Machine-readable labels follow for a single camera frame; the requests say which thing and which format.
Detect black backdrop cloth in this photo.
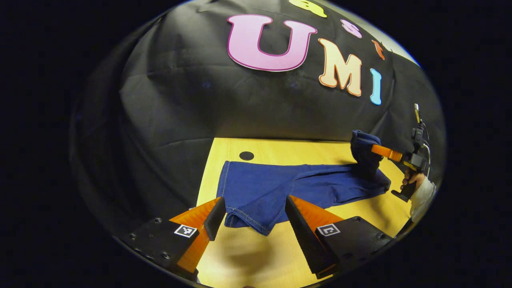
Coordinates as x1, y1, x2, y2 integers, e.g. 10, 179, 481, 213
70, 0, 446, 240

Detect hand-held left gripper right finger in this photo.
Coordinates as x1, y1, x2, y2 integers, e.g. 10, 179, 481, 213
285, 195, 394, 280

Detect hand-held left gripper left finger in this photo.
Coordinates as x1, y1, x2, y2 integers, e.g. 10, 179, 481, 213
120, 196, 226, 280

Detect blue denim jeans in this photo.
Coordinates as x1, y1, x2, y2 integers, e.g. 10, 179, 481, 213
216, 130, 392, 236

